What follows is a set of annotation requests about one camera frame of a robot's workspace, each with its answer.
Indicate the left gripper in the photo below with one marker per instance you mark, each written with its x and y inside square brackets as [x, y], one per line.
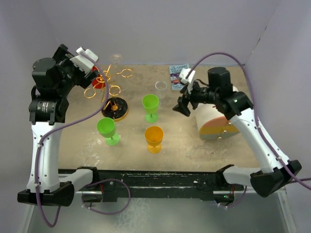
[61, 56]

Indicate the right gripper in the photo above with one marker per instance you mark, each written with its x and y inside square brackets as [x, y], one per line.
[182, 107]

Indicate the green wine glass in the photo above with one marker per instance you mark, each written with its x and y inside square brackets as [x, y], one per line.
[106, 127]
[150, 104]

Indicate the white round drawer box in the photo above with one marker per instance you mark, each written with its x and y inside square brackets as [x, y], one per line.
[213, 125]

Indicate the orange wine glass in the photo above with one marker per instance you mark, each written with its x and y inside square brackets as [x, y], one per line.
[154, 136]

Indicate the red wine glass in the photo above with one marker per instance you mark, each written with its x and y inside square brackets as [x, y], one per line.
[98, 83]

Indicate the clear wine glass front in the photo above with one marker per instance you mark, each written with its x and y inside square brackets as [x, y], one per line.
[115, 72]

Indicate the clear wine glass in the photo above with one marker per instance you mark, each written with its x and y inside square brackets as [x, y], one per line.
[161, 90]
[115, 72]

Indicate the gold wine glass rack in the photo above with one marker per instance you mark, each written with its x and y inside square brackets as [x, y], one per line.
[116, 107]

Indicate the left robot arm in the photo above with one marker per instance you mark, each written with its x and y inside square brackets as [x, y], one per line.
[54, 78]

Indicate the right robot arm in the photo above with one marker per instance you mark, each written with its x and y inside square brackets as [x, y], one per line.
[238, 109]

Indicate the clear wine glass back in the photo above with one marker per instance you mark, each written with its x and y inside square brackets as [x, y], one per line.
[161, 90]

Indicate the blue treehouse book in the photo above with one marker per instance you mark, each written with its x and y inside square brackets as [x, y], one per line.
[174, 76]

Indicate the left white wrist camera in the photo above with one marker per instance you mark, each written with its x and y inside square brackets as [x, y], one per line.
[81, 60]

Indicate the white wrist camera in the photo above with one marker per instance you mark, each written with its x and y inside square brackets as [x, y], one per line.
[186, 77]
[81, 60]

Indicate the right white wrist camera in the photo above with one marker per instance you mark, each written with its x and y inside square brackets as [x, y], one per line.
[186, 77]

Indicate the black base frame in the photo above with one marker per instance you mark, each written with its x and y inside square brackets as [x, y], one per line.
[207, 186]

